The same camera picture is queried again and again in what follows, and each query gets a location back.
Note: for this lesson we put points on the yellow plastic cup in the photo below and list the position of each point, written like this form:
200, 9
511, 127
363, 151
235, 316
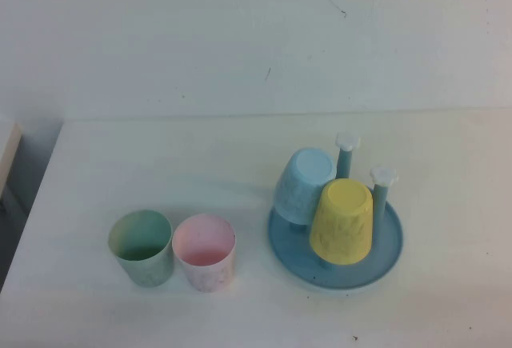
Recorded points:
342, 228

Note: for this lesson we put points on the light blue plastic cup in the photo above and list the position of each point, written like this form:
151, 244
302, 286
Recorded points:
300, 188

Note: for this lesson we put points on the pink plastic cup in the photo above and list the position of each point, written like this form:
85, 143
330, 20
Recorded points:
206, 278

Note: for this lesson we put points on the blue cup stand with pegs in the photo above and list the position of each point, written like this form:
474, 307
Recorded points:
384, 244

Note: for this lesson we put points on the green plastic cup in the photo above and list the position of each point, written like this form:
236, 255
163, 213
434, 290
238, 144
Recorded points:
140, 272

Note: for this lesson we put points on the beige wooden board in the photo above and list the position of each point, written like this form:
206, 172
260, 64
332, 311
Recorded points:
8, 152

